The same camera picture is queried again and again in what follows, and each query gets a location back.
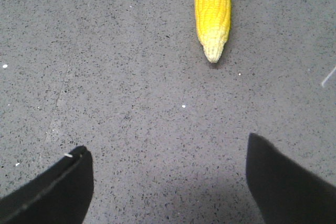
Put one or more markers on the yellow corn cob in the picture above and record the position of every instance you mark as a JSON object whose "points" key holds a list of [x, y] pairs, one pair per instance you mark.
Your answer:
{"points": [[212, 26]]}

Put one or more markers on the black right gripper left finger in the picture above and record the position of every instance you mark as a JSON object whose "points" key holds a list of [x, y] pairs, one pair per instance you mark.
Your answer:
{"points": [[61, 194]]}

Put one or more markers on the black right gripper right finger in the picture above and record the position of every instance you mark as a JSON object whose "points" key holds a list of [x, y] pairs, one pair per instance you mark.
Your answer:
{"points": [[284, 191]]}

